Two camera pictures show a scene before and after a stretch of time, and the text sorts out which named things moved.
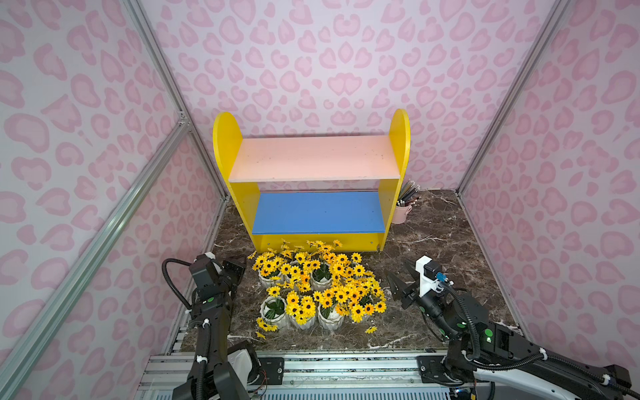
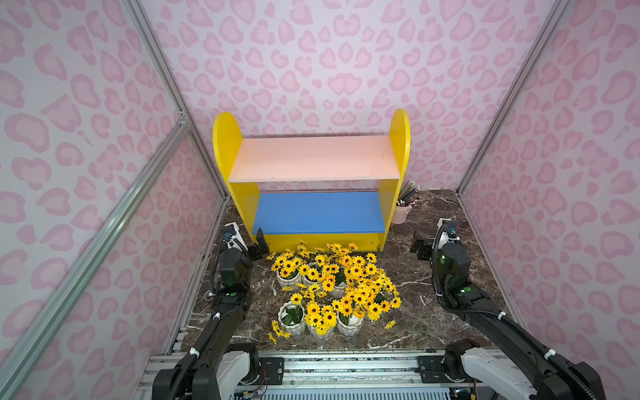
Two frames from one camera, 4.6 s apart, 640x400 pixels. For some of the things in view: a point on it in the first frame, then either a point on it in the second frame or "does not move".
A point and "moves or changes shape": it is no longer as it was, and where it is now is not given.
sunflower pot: x=363 y=297 moves or changes shape
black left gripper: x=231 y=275 to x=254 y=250
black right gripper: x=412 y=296 to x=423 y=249
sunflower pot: x=354 y=269 moves or changes shape
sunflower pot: x=331 y=306 to x=350 y=315
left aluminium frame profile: x=16 y=368 does not move
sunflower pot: x=323 y=262 moves or changes shape
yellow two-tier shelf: x=300 y=190 does not move
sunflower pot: x=269 y=266 to x=287 y=272
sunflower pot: x=296 y=266 to x=312 y=272
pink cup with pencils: x=406 y=202 does not move
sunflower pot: x=301 y=312 to x=319 y=319
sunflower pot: x=272 y=309 to x=292 y=315
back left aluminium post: x=176 y=95 does not move
